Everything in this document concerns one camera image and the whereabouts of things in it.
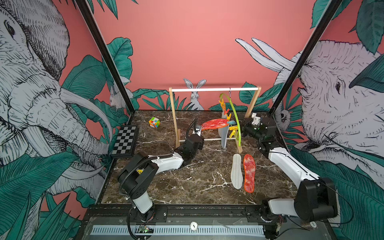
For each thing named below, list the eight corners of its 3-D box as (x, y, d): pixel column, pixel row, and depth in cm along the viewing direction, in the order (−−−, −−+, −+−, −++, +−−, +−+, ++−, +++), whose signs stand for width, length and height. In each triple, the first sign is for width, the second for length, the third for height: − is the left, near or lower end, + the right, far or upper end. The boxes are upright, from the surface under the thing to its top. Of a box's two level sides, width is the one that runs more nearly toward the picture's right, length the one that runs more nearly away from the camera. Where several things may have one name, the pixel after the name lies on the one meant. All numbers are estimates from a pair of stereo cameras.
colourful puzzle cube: (150, 126, 113) (148, 121, 109) (154, 121, 116) (152, 116, 112) (156, 129, 111) (154, 124, 107) (160, 123, 115) (159, 118, 110)
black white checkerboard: (113, 158, 96) (110, 155, 92) (122, 129, 111) (120, 125, 108) (133, 157, 96) (131, 154, 93) (139, 128, 112) (137, 124, 108)
